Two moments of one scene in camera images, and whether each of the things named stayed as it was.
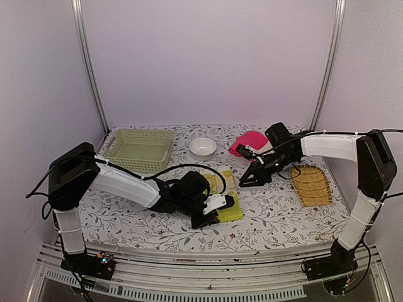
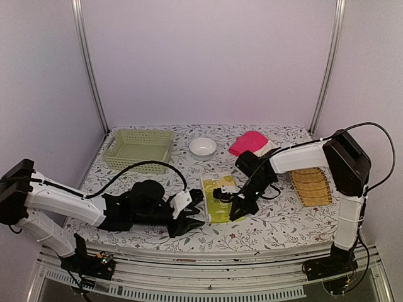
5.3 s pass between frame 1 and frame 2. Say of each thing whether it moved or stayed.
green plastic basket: stayed
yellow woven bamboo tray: stayed
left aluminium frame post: stayed
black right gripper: moved
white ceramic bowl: stayed
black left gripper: moved
